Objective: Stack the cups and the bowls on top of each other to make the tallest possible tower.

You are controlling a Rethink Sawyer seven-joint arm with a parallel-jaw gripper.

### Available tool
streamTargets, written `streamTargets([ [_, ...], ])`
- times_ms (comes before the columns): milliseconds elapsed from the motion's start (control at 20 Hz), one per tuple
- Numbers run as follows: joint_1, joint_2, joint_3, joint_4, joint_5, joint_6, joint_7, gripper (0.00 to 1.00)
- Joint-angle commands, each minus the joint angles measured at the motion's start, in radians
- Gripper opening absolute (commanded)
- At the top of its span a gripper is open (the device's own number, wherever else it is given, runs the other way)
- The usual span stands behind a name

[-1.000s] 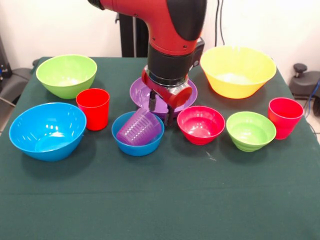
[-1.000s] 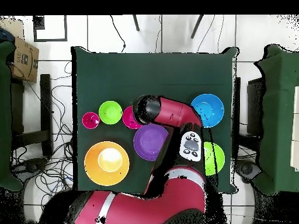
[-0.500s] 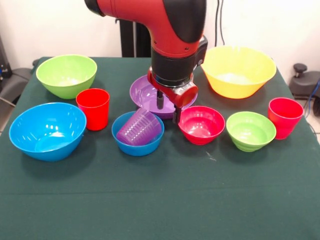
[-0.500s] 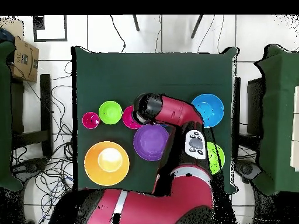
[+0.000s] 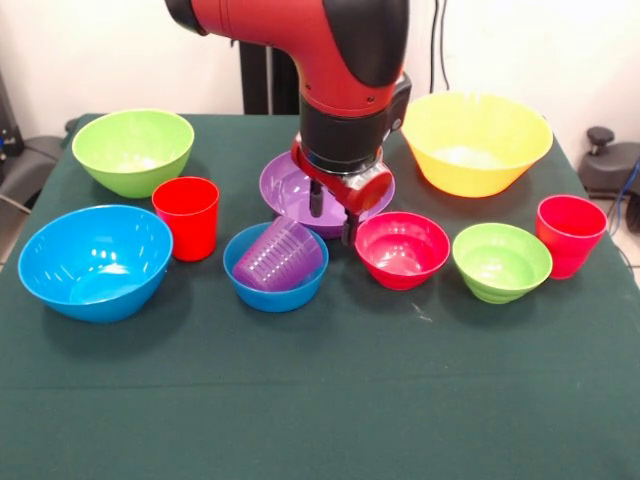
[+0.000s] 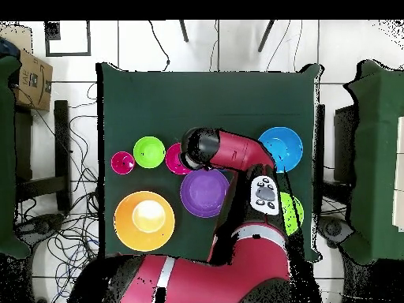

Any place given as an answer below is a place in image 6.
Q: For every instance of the large yellow bowl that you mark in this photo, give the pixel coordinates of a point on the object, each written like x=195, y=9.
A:
x=126, y=221

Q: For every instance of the cardboard box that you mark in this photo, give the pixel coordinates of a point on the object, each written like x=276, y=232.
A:
x=33, y=82

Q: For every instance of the grey stand base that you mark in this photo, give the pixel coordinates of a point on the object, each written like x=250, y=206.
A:
x=334, y=228
x=41, y=225

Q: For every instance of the black square floor frame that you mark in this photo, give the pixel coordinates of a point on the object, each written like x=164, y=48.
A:
x=68, y=54

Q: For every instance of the black tripod leg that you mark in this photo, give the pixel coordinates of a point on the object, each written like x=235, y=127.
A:
x=265, y=36
x=184, y=31

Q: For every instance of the red cup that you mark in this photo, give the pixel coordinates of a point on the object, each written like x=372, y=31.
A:
x=122, y=162

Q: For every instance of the dark green tablecloth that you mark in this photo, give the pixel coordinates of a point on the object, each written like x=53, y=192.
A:
x=202, y=94

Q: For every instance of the purple bowl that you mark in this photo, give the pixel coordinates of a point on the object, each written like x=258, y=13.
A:
x=203, y=192

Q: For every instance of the large blue bowl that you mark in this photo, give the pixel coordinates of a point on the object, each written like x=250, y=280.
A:
x=284, y=146

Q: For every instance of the small pink bowl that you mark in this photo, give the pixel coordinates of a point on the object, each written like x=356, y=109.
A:
x=173, y=161

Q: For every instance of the large green bowl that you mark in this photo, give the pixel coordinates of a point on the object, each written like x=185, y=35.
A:
x=288, y=211

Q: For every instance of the green cloth covered table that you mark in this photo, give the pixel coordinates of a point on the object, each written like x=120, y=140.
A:
x=6, y=157
x=375, y=157

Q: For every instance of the black bench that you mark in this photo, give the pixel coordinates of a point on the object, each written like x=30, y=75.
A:
x=61, y=151

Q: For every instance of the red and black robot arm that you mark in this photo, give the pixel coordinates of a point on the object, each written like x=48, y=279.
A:
x=221, y=277

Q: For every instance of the small green bowl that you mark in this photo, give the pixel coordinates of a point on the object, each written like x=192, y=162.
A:
x=149, y=152

